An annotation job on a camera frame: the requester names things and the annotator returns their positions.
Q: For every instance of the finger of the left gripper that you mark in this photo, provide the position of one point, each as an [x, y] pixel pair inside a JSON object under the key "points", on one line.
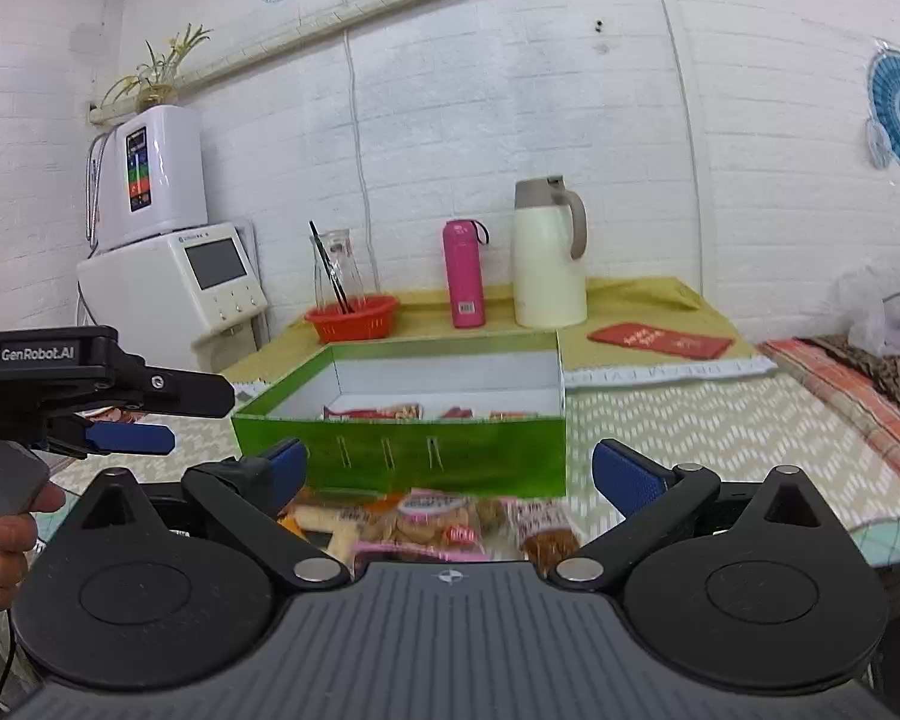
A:
{"points": [[128, 438]]}

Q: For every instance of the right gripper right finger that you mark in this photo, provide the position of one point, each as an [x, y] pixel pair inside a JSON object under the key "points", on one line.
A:
{"points": [[660, 505]]}

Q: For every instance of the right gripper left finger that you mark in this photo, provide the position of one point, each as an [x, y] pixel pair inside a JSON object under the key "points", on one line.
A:
{"points": [[237, 502]]}

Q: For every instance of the red mixed nuts bag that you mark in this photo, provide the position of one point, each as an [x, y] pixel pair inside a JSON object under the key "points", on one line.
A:
{"points": [[400, 412]]}

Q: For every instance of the person's left hand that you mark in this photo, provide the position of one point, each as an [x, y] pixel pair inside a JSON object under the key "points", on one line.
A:
{"points": [[18, 535]]}

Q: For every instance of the bread snack pack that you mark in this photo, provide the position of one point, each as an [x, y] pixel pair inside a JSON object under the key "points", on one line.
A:
{"points": [[334, 530]]}

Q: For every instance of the brown cake snack pack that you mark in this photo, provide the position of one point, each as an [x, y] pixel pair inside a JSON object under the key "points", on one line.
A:
{"points": [[542, 532]]}

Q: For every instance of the white water dispenser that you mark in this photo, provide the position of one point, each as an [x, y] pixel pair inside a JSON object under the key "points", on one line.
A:
{"points": [[183, 300]]}

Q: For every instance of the red envelope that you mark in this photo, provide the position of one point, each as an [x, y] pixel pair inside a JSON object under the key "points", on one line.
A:
{"points": [[641, 337]]}

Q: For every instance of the pink cookie snack pack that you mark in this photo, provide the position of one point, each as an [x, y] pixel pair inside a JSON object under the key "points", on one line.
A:
{"points": [[427, 526]]}

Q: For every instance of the green cardboard box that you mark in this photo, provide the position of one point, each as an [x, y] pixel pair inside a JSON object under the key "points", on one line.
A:
{"points": [[493, 416]]}

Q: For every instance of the yellow table cloth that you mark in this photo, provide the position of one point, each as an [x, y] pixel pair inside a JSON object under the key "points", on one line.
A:
{"points": [[664, 303]]}

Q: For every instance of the black chopsticks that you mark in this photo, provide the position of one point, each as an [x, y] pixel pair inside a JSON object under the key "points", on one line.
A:
{"points": [[331, 271]]}

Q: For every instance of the red plastic basket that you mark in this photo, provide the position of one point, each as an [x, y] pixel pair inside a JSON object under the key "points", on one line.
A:
{"points": [[372, 320]]}

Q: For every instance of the cream thermos jug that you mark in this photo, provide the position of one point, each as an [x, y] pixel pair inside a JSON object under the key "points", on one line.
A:
{"points": [[549, 238]]}

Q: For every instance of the white water purifier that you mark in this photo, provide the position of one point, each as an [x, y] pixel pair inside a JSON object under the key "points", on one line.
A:
{"points": [[152, 180]]}

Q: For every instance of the pink thermos bottle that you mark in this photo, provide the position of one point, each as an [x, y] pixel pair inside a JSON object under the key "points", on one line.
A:
{"points": [[462, 243]]}

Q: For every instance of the potted green plant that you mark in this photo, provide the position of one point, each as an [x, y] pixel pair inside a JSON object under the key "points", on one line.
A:
{"points": [[153, 83]]}

